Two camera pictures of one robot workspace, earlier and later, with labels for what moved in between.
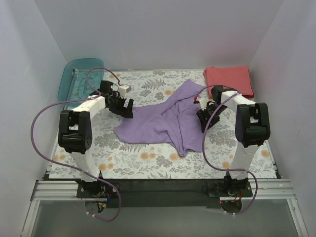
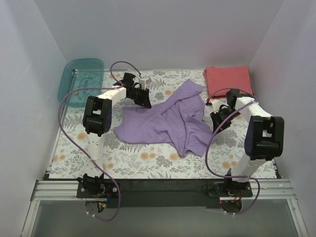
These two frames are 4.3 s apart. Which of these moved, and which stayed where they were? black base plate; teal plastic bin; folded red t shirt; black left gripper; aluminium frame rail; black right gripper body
Moved: black left gripper; black right gripper body
Stayed: black base plate; folded red t shirt; teal plastic bin; aluminium frame rail
